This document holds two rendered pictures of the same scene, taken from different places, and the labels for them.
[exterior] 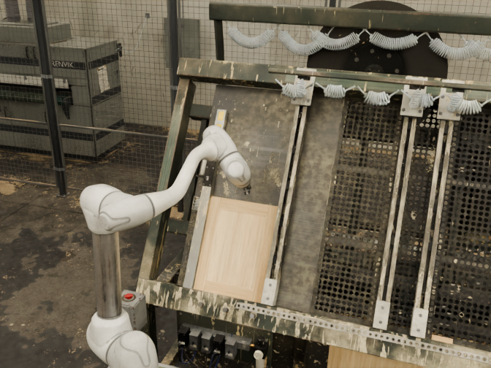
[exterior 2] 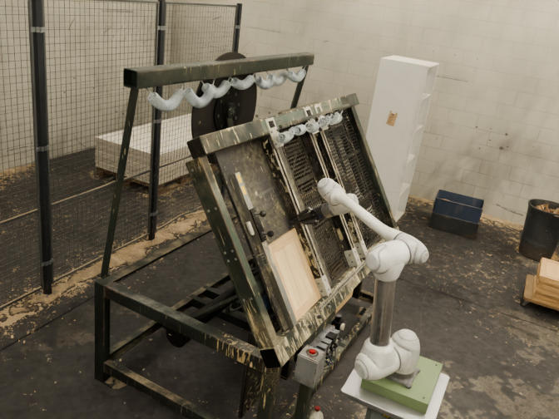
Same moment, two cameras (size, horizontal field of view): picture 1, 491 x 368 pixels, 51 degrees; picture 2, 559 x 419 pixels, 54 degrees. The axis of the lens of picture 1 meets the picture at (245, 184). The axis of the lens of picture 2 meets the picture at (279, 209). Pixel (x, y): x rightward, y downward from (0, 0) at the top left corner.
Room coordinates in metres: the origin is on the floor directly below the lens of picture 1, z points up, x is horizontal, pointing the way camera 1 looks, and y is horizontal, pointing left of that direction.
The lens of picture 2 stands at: (1.99, 3.00, 2.73)
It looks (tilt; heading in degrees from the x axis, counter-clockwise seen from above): 22 degrees down; 278
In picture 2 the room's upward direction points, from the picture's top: 8 degrees clockwise
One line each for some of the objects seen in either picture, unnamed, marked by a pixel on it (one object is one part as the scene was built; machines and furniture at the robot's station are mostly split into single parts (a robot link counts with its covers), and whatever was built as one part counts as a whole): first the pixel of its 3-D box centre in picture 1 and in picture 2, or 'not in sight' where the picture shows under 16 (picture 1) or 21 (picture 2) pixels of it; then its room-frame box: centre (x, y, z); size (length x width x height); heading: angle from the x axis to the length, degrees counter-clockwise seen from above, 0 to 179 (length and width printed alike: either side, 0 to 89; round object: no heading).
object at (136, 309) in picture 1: (130, 312); (309, 366); (2.07, 0.55, 0.84); 0.12 x 0.12 x 0.18; 72
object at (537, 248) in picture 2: not in sight; (542, 230); (-0.30, -3.74, 0.33); 0.52 x 0.51 x 0.65; 75
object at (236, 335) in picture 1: (218, 348); (327, 344); (2.01, 0.11, 0.69); 0.50 x 0.14 x 0.24; 72
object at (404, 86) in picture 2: not in sight; (393, 141); (1.69, -4.08, 1.03); 0.61 x 0.58 x 2.05; 75
